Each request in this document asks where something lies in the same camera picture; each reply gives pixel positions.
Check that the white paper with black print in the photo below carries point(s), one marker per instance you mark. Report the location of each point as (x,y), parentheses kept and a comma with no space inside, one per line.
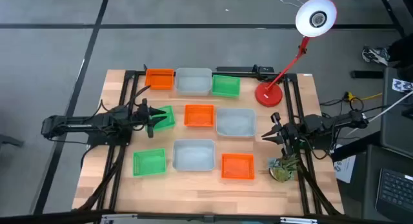
(401,85)

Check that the black aluminium frame rails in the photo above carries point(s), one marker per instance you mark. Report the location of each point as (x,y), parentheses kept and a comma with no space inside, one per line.
(288,95)
(132,88)

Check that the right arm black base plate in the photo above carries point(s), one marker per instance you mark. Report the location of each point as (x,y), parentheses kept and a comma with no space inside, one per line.
(322,146)

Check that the black cabinet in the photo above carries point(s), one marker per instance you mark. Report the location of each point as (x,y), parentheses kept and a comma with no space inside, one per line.
(397,127)

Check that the black diagonal stand leg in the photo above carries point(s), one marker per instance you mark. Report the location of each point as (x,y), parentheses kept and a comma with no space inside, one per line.
(392,14)

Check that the black floor bar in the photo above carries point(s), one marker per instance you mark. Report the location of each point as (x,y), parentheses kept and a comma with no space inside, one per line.
(366,74)

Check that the grey floor object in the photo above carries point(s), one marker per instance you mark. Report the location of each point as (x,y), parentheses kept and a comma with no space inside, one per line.
(9,140)

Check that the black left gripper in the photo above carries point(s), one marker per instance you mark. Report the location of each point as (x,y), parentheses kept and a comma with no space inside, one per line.
(143,117)

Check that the dark desk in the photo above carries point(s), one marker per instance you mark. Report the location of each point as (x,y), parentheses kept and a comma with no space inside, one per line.
(369,185)

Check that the grey plastic bin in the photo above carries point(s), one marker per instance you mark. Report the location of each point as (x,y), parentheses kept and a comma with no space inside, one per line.
(236,122)
(193,82)
(193,155)

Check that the red desk lamp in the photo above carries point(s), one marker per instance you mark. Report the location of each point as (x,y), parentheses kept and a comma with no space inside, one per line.
(268,95)

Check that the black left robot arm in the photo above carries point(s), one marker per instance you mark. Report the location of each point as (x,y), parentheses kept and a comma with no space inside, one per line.
(80,122)

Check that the black aluminium frame crossbar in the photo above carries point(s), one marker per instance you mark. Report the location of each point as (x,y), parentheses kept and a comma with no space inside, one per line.
(250,76)

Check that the potted succulent plant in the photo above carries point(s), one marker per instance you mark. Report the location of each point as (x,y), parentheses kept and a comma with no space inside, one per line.
(284,172)

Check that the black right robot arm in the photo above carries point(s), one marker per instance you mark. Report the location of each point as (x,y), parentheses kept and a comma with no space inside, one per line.
(332,122)

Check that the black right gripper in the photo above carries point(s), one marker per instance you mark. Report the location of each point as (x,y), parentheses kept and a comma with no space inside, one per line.
(287,135)

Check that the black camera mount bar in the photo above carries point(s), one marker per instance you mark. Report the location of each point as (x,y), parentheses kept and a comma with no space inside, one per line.
(232,69)

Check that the orange plastic mesh basket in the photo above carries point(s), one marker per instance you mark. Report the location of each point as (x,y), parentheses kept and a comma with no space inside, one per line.
(237,166)
(159,79)
(199,116)

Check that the white paper sheet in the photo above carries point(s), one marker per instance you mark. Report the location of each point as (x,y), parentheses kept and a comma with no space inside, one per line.
(345,169)

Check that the black and silver edge bar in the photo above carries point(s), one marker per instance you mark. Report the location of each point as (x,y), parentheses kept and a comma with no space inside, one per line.
(206,218)

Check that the black keyboard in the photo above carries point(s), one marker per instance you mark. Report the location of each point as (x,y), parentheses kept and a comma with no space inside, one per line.
(395,193)

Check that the person's shoe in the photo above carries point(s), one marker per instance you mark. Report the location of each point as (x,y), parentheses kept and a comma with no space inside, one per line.
(376,55)

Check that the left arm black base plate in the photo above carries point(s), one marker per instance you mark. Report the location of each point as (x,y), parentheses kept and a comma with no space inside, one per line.
(96,140)

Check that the person's leg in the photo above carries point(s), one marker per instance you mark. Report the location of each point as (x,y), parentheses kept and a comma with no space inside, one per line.
(401,51)

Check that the green plastic mesh basket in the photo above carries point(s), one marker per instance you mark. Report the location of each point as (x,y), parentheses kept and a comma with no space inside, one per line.
(171,124)
(149,162)
(226,86)

